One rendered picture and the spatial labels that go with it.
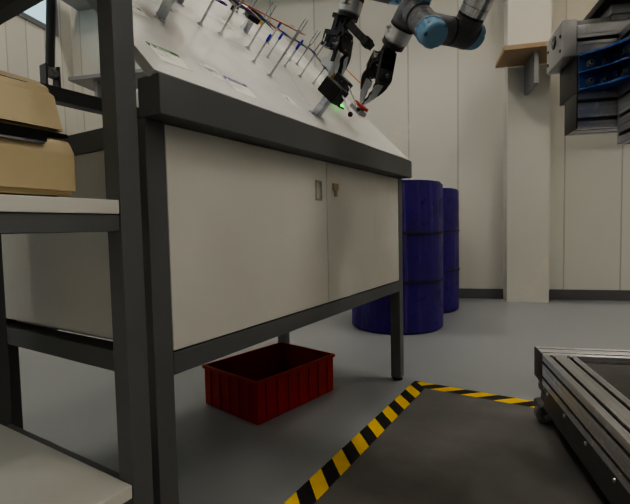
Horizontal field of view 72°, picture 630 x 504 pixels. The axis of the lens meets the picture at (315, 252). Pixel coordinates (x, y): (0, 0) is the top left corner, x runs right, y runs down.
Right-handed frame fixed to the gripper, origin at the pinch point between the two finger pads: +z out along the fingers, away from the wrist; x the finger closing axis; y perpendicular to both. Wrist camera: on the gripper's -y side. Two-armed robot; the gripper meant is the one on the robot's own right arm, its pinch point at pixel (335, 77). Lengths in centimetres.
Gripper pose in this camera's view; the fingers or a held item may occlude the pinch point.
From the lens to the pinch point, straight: 160.2
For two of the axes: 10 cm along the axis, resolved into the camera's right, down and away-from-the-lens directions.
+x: -5.3, 0.5, -8.5
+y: -8.0, -3.7, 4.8
